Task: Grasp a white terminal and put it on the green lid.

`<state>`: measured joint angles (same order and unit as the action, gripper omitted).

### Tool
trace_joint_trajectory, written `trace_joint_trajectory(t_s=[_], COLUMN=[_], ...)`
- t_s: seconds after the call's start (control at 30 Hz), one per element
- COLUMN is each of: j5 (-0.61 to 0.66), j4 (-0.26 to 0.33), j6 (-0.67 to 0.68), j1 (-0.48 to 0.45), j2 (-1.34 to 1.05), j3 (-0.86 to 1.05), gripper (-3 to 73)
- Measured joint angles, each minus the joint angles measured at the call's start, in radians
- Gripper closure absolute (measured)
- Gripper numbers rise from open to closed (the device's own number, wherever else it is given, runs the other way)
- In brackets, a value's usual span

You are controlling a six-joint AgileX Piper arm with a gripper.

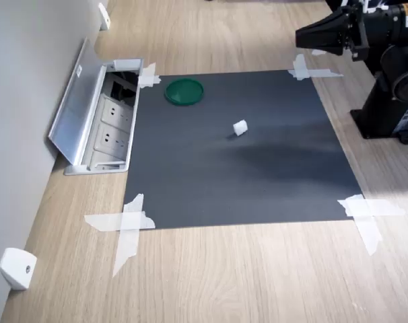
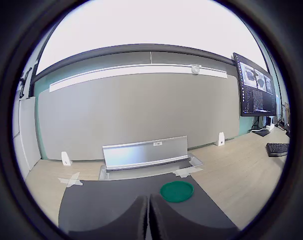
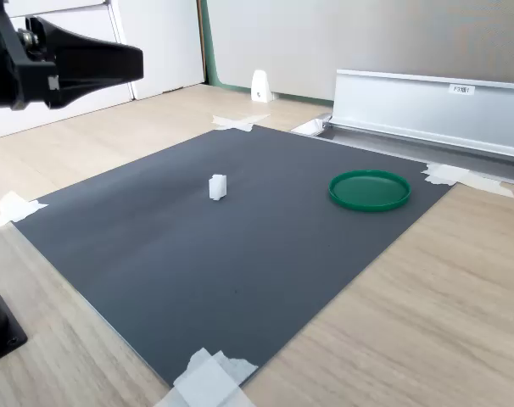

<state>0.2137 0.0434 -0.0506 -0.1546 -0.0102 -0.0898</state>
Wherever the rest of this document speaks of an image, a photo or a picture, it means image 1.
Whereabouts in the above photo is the small white plastic terminal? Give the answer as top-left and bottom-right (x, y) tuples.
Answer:
(232, 119), (249, 137)

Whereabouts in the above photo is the round green lid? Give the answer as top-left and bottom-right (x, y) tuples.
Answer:
(164, 77), (205, 107)

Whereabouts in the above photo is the white tape strip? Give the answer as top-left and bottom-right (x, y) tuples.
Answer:
(83, 211), (156, 233)
(112, 193), (145, 279)
(344, 194), (384, 257)
(138, 74), (162, 87)
(287, 68), (345, 80)
(292, 53), (308, 81)
(337, 198), (407, 218)
(138, 62), (157, 89)

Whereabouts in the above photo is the dark grey mat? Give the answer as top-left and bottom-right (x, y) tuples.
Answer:
(123, 69), (364, 231)

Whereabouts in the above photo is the white power socket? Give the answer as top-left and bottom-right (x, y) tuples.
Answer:
(100, 96), (133, 127)
(94, 123), (130, 153)

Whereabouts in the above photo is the grey partition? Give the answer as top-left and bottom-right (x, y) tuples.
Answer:
(0, 0), (110, 323)

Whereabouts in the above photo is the white wall bracket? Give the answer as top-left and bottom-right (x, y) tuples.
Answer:
(0, 247), (38, 291)
(97, 2), (111, 32)

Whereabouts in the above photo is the silver cable duct flap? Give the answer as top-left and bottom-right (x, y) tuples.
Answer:
(48, 36), (108, 166)

